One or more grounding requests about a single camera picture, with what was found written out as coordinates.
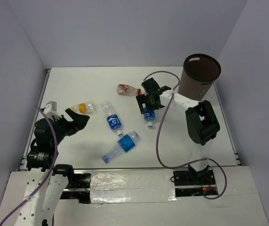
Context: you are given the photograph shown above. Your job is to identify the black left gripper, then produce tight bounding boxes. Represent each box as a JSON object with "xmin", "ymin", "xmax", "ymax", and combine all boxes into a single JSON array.
[{"xmin": 51, "ymin": 108, "xmax": 90, "ymax": 145}]

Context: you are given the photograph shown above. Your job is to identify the small blue label bottle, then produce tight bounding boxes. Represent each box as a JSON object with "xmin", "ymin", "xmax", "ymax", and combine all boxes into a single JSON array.
[{"xmin": 144, "ymin": 107, "xmax": 155, "ymax": 129}]

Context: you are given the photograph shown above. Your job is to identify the blue label white cap bottle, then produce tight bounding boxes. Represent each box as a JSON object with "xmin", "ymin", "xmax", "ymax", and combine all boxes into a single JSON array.
[{"xmin": 101, "ymin": 101, "xmax": 123, "ymax": 137}]

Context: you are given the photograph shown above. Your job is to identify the blue cap crushed water bottle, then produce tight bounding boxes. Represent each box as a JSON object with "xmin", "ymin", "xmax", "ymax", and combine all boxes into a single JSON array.
[{"xmin": 102, "ymin": 131, "xmax": 140, "ymax": 164}]

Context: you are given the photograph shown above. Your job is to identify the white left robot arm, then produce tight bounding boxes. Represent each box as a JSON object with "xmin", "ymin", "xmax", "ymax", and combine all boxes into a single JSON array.
[{"xmin": 15, "ymin": 107, "xmax": 90, "ymax": 226}]

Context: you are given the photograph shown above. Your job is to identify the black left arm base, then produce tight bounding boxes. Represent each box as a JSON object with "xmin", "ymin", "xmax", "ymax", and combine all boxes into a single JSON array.
[{"xmin": 60, "ymin": 173, "xmax": 91, "ymax": 204}]

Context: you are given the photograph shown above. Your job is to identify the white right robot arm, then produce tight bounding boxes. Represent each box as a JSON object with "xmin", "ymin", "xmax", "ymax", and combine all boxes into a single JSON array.
[{"xmin": 136, "ymin": 78, "xmax": 220, "ymax": 184}]

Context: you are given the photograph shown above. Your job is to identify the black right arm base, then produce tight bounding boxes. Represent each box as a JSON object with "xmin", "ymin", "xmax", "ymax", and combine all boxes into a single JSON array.
[{"xmin": 170, "ymin": 169, "xmax": 216, "ymax": 187}]

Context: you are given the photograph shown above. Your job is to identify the brown plastic waste bin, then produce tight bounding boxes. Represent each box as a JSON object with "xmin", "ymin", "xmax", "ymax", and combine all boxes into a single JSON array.
[{"xmin": 178, "ymin": 53, "xmax": 221, "ymax": 101}]

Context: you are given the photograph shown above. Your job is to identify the yellow cap orange label bottle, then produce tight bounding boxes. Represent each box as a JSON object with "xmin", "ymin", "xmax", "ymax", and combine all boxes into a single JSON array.
[{"xmin": 70, "ymin": 101, "xmax": 97, "ymax": 115}]

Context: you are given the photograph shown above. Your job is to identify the red cap clear bottle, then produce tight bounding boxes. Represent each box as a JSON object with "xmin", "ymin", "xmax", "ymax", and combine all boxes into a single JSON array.
[{"xmin": 116, "ymin": 84, "xmax": 142, "ymax": 97}]

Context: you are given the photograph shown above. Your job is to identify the white foil covered front board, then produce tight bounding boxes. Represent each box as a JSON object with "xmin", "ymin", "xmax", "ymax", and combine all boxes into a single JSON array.
[{"xmin": 0, "ymin": 166, "xmax": 268, "ymax": 226}]

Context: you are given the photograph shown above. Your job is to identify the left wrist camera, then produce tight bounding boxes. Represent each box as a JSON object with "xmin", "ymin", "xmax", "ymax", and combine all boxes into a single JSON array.
[{"xmin": 45, "ymin": 101, "xmax": 57, "ymax": 112}]

